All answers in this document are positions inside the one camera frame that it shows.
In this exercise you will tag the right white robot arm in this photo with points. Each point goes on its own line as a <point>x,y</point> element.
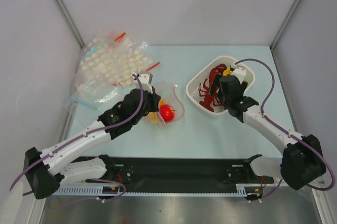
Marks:
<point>301,161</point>

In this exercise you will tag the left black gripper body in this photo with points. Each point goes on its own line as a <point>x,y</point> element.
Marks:
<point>150,106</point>

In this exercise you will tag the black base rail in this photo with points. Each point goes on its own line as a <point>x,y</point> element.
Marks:
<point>174,175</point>

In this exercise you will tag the yellow pear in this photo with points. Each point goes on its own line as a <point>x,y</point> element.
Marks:
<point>154,117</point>

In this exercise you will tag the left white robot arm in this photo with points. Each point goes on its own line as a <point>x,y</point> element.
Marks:
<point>55,166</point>

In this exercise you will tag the white slotted cable duct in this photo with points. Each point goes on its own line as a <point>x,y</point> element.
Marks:
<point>102,190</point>

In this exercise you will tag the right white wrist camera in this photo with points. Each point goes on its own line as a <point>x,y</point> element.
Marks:
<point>239,72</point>

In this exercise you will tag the red lobster toy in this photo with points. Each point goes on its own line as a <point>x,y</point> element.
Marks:
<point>208,91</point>

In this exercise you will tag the white perforated basket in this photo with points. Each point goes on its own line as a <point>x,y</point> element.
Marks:
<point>193,84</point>

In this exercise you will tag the yellow bell pepper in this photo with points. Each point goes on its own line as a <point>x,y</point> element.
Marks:
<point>226,72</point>

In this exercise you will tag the pink dotted zip bag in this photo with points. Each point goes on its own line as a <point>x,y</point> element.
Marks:
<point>168,92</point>

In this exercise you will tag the red apple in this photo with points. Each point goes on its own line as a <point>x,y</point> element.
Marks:
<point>167,113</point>

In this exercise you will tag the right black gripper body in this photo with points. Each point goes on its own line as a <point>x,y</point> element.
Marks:
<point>219,87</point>

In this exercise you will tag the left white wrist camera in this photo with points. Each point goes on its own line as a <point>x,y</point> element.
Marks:
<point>144,80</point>

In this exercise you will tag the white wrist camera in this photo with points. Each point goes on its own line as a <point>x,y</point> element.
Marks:
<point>239,72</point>
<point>144,80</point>

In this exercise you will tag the pile of zip bags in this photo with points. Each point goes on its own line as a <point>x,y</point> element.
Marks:
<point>106,65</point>

